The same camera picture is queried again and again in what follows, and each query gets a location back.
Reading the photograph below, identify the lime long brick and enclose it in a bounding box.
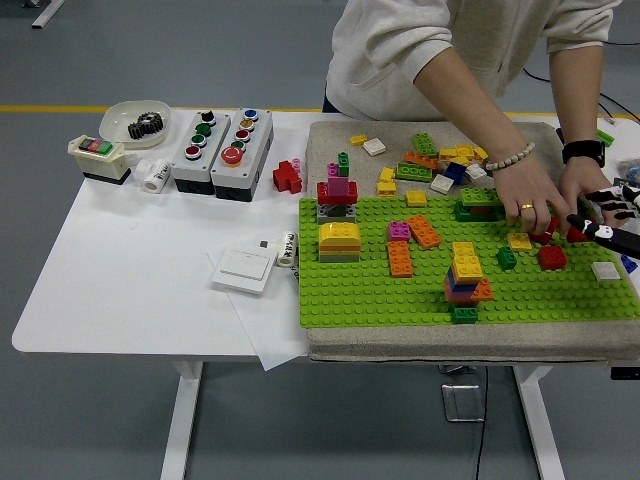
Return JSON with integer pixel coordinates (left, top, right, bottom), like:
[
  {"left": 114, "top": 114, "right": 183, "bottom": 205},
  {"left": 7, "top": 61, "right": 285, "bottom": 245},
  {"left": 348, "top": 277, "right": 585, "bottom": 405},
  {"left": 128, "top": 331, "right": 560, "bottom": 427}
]
[
  {"left": 412, "top": 132, "right": 440, "bottom": 160},
  {"left": 458, "top": 187, "right": 501, "bottom": 207}
]

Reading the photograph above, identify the white wall switch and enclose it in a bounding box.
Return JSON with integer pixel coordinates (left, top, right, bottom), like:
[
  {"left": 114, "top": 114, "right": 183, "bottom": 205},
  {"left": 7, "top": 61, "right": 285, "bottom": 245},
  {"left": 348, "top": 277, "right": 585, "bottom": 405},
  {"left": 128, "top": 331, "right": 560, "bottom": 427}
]
[{"left": 209, "top": 247, "right": 275, "bottom": 296}]

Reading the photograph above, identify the white bowl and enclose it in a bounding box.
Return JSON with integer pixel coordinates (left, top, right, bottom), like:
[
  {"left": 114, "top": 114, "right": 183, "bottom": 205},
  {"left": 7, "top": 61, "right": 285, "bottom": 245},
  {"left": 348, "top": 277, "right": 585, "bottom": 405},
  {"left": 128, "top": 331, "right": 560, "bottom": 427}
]
[{"left": 98, "top": 99, "right": 172, "bottom": 150}]

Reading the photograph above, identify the white labelled tube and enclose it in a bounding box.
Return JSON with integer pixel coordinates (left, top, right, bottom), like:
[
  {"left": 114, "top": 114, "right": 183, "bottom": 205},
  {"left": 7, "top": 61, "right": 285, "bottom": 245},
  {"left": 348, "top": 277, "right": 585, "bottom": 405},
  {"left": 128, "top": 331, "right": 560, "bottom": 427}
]
[{"left": 275, "top": 230, "right": 300, "bottom": 268}]

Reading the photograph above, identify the red brick cluster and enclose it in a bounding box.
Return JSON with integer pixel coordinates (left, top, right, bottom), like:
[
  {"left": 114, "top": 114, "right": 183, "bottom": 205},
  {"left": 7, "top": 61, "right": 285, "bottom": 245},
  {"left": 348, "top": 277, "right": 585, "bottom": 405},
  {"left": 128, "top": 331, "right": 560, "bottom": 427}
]
[{"left": 272, "top": 159, "right": 304, "bottom": 195}]

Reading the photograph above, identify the black cable under table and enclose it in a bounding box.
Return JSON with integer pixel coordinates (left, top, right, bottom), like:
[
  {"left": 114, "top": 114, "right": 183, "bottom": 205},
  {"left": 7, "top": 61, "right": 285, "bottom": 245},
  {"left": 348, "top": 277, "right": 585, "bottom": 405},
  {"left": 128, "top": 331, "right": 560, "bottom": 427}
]
[{"left": 473, "top": 366, "right": 491, "bottom": 480}]

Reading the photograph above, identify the black metal gear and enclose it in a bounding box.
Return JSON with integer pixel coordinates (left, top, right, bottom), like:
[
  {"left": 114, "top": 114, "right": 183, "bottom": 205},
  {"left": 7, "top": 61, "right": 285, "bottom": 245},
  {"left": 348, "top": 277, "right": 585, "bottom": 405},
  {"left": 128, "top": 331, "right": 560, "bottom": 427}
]
[{"left": 127, "top": 111, "right": 166, "bottom": 141}]

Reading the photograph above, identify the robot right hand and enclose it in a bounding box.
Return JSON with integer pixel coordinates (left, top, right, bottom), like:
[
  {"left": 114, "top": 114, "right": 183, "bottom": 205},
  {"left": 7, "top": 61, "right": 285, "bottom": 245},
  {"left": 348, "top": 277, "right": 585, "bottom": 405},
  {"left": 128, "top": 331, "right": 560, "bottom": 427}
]
[{"left": 567, "top": 182, "right": 640, "bottom": 260}]

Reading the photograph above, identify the yellow domed brick stack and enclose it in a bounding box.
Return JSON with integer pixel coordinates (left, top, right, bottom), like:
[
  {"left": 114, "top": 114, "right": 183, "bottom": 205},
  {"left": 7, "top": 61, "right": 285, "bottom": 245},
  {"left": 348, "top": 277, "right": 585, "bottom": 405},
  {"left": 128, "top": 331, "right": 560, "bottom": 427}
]
[{"left": 317, "top": 221, "right": 363, "bottom": 264}]

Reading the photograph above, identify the grey emergency-stop control box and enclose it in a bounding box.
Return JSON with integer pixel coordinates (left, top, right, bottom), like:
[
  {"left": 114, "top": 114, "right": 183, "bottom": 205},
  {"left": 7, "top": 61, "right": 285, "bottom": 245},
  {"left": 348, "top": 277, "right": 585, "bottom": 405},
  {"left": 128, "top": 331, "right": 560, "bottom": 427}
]
[{"left": 210, "top": 107, "right": 275, "bottom": 203}]

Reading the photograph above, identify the dark green long brick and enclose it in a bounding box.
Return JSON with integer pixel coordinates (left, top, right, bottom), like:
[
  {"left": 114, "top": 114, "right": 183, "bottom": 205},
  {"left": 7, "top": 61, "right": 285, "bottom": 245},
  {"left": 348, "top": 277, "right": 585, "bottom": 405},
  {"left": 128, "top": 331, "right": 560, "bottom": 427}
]
[{"left": 453, "top": 201, "right": 504, "bottom": 223}]

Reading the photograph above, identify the white table leg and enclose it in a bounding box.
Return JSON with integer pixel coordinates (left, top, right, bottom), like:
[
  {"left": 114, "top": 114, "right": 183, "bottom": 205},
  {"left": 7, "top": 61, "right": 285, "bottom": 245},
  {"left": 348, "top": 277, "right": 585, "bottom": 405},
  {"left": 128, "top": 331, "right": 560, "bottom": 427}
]
[
  {"left": 512, "top": 364, "right": 566, "bottom": 480},
  {"left": 159, "top": 360, "right": 205, "bottom": 480}
]

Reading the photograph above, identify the grey four-button control box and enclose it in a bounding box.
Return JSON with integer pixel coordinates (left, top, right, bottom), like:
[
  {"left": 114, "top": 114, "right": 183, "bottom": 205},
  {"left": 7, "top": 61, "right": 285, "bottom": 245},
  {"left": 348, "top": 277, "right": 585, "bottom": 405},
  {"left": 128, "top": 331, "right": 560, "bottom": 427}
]
[{"left": 171, "top": 109, "right": 232, "bottom": 195}]

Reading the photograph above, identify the long black floor cable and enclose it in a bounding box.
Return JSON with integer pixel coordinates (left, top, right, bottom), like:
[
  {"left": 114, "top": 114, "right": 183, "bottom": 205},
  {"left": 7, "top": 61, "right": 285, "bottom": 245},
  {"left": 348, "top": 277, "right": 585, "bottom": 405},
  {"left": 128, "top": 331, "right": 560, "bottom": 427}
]
[{"left": 522, "top": 69, "right": 640, "bottom": 124}]

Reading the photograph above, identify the black wristwatch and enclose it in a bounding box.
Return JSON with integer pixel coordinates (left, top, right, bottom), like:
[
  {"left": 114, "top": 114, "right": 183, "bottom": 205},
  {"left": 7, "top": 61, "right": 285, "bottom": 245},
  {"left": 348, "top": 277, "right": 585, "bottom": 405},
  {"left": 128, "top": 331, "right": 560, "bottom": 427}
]
[{"left": 561, "top": 139, "right": 607, "bottom": 169}]

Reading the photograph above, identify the white red-green switch box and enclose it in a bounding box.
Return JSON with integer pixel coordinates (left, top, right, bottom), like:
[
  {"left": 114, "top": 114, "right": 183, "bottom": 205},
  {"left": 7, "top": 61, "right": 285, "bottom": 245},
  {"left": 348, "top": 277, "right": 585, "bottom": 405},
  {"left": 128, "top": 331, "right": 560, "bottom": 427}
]
[{"left": 67, "top": 134, "right": 132, "bottom": 186}]

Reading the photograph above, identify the person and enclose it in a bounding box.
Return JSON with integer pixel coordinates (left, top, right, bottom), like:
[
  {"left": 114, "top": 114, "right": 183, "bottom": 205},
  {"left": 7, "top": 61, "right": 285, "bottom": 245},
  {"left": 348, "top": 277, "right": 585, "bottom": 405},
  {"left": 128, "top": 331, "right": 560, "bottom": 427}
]
[{"left": 322, "top": 0, "right": 624, "bottom": 237}]

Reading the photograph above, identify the brick tower with green base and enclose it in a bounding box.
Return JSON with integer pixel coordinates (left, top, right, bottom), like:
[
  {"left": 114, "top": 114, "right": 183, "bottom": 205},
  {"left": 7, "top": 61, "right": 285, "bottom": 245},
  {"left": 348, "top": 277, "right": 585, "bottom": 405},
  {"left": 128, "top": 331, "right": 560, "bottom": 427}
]
[{"left": 443, "top": 241, "right": 495, "bottom": 326}]

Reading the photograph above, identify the white paper sheet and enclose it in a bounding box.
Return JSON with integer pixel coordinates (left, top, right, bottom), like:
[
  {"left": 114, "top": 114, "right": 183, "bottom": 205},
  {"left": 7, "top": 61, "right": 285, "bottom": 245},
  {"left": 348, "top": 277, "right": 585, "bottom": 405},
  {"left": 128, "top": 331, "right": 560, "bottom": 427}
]
[{"left": 206, "top": 247, "right": 310, "bottom": 372}]

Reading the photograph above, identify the brick tower with grey base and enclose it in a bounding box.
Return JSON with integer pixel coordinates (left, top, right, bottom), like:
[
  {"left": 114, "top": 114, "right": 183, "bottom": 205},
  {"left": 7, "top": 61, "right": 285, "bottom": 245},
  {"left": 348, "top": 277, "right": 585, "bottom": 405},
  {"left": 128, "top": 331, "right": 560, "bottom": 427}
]
[{"left": 316, "top": 151, "right": 360, "bottom": 225}]

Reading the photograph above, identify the orange long brick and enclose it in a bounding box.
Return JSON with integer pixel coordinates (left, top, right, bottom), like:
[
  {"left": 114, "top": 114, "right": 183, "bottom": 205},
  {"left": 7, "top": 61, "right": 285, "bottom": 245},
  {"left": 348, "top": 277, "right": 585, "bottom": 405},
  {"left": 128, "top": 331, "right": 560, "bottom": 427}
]
[
  {"left": 405, "top": 214, "right": 444, "bottom": 251},
  {"left": 402, "top": 151, "right": 440, "bottom": 172},
  {"left": 387, "top": 240, "right": 415, "bottom": 279}
]

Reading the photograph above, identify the white furniture foot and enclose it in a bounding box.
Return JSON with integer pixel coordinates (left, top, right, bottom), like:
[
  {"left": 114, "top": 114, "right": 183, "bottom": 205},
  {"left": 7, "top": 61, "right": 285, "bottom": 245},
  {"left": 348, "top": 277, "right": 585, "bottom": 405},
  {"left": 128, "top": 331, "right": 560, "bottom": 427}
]
[{"left": 30, "top": 0, "right": 66, "bottom": 29}]

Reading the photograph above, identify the beaded bracelet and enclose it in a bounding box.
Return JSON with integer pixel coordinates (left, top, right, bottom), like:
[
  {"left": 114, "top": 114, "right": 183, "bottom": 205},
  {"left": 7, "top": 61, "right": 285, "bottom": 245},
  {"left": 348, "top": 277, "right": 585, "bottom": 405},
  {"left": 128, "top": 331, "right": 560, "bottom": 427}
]
[{"left": 484, "top": 142, "right": 536, "bottom": 172}]

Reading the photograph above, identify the green baseplate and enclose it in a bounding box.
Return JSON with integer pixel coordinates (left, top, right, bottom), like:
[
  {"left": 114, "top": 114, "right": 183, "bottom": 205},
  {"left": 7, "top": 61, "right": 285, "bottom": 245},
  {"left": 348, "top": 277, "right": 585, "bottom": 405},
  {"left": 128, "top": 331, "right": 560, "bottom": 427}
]
[{"left": 298, "top": 193, "right": 640, "bottom": 330}]

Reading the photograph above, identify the lime long plate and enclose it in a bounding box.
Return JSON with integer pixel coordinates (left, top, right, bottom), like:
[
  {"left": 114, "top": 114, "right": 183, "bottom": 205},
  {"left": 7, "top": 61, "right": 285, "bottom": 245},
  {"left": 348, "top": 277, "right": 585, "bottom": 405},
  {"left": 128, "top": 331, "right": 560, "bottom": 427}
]
[{"left": 395, "top": 161, "right": 434, "bottom": 183}]

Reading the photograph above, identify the person's right hand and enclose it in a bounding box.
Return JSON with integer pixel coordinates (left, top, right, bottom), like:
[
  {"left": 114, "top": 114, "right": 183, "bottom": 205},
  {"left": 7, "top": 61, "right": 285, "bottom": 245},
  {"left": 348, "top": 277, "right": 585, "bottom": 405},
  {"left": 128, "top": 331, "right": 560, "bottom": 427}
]
[{"left": 492, "top": 152, "right": 572, "bottom": 237}]

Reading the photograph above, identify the white pipe fitting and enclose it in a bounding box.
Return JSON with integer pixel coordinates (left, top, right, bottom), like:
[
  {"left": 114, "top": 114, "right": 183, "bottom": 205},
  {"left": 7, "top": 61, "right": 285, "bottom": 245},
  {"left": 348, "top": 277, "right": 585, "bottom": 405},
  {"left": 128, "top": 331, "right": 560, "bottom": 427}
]
[{"left": 134, "top": 158, "right": 173, "bottom": 195}]

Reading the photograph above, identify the grey-brown foam mat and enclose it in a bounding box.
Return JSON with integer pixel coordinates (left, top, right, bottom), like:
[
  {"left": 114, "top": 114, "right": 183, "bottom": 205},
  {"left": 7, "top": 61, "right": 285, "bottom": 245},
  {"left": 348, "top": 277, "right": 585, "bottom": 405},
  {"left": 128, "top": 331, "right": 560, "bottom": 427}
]
[{"left": 305, "top": 120, "right": 640, "bottom": 364}]

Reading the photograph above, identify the person's left hand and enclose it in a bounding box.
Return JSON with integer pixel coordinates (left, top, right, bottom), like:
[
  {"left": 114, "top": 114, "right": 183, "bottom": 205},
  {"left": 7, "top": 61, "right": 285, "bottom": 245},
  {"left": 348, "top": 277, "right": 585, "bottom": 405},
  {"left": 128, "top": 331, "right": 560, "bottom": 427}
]
[{"left": 557, "top": 162, "right": 621, "bottom": 229}]

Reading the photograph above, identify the silver floor outlet box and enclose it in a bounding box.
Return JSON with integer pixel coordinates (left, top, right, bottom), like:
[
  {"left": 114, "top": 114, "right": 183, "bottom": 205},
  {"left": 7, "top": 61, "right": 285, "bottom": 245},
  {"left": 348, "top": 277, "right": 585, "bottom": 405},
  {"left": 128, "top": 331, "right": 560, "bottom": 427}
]
[{"left": 441, "top": 382, "right": 486, "bottom": 424}]

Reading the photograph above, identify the red square brick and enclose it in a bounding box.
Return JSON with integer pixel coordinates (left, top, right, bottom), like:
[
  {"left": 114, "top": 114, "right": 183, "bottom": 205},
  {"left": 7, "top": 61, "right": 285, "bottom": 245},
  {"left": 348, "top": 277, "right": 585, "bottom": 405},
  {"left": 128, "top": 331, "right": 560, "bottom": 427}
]
[{"left": 537, "top": 244, "right": 569, "bottom": 271}]

